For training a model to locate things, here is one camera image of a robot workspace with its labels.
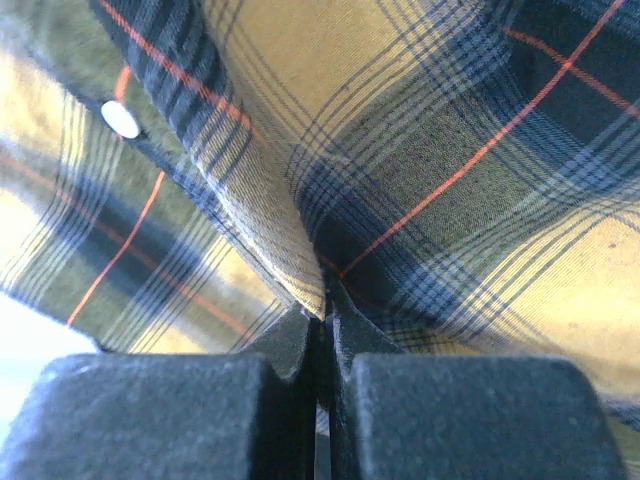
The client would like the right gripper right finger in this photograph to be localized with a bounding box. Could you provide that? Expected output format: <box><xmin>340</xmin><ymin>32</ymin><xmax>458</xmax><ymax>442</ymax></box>
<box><xmin>325</xmin><ymin>279</ymin><xmax>627</xmax><ymax>479</ymax></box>

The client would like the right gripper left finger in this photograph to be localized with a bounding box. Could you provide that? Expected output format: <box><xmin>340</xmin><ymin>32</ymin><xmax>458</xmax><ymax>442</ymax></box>
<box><xmin>1</xmin><ymin>306</ymin><xmax>318</xmax><ymax>479</ymax></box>

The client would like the yellow plaid flannel shirt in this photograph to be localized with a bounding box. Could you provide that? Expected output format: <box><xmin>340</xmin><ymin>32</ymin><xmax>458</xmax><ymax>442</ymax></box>
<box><xmin>0</xmin><ymin>0</ymin><xmax>640</xmax><ymax>436</ymax></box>

